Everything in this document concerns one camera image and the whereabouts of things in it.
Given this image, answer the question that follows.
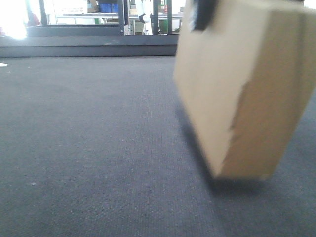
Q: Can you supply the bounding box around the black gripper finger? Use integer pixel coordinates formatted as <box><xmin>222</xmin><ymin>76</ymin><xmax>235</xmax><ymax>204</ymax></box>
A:
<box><xmin>193</xmin><ymin>0</ymin><xmax>218</xmax><ymax>31</ymax></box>

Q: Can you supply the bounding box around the brown cardboard box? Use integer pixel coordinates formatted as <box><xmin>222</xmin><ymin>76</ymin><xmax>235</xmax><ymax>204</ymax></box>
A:
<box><xmin>174</xmin><ymin>0</ymin><xmax>316</xmax><ymax>179</ymax></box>

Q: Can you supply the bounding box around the white humanoid robot background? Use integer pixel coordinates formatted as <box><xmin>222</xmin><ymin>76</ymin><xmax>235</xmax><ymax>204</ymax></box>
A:
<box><xmin>135</xmin><ymin>0</ymin><xmax>153</xmax><ymax>23</ymax></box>

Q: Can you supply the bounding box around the blue storage crate background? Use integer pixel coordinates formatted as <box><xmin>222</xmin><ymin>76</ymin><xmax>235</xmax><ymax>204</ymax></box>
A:
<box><xmin>99</xmin><ymin>3</ymin><xmax>119</xmax><ymax>13</ymax></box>

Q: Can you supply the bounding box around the dark grey conveyor side rail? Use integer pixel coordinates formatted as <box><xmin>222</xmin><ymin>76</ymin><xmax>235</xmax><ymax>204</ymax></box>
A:
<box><xmin>0</xmin><ymin>34</ymin><xmax>179</xmax><ymax>58</ymax></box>

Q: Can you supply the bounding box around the dark metal frame structure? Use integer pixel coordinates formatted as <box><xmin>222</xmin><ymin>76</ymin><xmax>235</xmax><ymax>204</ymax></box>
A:
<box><xmin>25</xmin><ymin>0</ymin><xmax>169</xmax><ymax>37</ymax></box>

